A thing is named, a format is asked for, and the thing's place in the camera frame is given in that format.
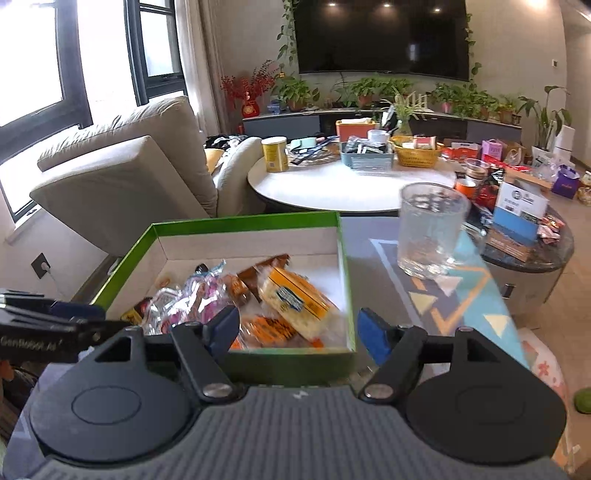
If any large leaf plant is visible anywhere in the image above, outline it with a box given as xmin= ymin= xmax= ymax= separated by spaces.
xmin=517 ymin=85 xmax=574 ymax=149

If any orange cake packet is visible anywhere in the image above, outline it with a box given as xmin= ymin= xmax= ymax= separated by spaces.
xmin=256 ymin=267 xmax=348 ymax=343

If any hanging vine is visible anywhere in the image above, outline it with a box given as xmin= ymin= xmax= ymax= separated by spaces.
xmin=276 ymin=0 xmax=302 ymax=71

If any potted green plant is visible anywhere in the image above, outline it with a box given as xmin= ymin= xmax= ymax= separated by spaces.
xmin=344 ymin=78 xmax=416 ymax=109
xmin=272 ymin=76 xmax=321 ymax=112

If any row of potted plants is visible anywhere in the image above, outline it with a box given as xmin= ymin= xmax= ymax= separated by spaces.
xmin=429 ymin=82 xmax=522 ymax=124

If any purple gift bag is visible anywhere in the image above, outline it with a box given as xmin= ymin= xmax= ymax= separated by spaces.
xmin=551 ymin=165 xmax=583 ymax=200

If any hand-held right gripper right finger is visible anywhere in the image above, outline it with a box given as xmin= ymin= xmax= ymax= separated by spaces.
xmin=358 ymin=307 xmax=502 ymax=402

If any wicker basket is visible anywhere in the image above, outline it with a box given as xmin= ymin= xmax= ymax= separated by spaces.
xmin=390 ymin=135 xmax=445 ymax=168

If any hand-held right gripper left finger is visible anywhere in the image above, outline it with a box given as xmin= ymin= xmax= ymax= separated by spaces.
xmin=92 ymin=305 xmax=242 ymax=402

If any clear glass mug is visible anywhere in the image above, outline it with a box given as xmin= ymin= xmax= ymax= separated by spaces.
xmin=397 ymin=182 xmax=472 ymax=280

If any green cardboard box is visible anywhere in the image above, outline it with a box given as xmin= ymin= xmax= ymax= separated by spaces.
xmin=90 ymin=211 xmax=360 ymax=387

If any black framed window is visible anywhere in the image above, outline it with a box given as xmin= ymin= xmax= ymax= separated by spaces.
xmin=0 ymin=0 xmax=186 ymax=232

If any orange box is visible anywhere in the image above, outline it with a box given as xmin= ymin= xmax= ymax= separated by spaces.
xmin=335 ymin=119 xmax=378 ymax=144

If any black television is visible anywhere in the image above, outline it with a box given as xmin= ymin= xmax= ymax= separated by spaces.
xmin=293 ymin=0 xmax=472 ymax=76

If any red flower decoration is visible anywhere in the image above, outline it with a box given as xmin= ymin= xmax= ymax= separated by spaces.
xmin=221 ymin=62 xmax=279 ymax=119

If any yellow can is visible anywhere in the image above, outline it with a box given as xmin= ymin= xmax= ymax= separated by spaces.
xmin=262 ymin=137 xmax=290 ymax=174

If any beige sofa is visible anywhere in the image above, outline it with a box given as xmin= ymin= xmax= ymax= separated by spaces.
xmin=30 ymin=96 xmax=265 ymax=257

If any white round table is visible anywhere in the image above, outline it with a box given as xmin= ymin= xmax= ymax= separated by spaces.
xmin=247 ymin=148 xmax=463 ymax=217

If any clear packet with orange label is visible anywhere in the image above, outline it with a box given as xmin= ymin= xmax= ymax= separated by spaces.
xmin=230 ymin=314 xmax=325 ymax=352

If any grey television cabinet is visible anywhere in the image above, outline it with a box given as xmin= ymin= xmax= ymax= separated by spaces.
xmin=242 ymin=108 xmax=523 ymax=140

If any grey storage tray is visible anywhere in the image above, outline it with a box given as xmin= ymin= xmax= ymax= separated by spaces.
xmin=340 ymin=141 xmax=396 ymax=169

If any blue and white carton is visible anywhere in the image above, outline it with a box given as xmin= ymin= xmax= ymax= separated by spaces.
xmin=488 ymin=180 xmax=551 ymax=246

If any long brown snack packet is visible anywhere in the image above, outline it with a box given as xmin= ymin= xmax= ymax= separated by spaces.
xmin=121 ymin=298 xmax=154 ymax=325

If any dark round table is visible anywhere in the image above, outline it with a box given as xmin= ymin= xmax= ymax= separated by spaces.
xmin=462 ymin=203 xmax=576 ymax=320

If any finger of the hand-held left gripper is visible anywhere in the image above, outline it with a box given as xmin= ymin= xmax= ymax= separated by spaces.
xmin=50 ymin=301 xmax=107 ymax=322

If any brown peanut packet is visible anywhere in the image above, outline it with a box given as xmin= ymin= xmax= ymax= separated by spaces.
xmin=236 ymin=254 xmax=293 ymax=303

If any floral floor rug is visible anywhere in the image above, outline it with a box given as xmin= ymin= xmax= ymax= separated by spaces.
xmin=516 ymin=327 xmax=571 ymax=464

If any purple snack packet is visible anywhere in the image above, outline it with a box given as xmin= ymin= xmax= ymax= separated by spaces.
xmin=182 ymin=261 xmax=237 ymax=330

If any spider plant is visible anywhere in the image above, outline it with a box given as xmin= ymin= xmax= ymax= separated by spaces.
xmin=387 ymin=90 xmax=426 ymax=137

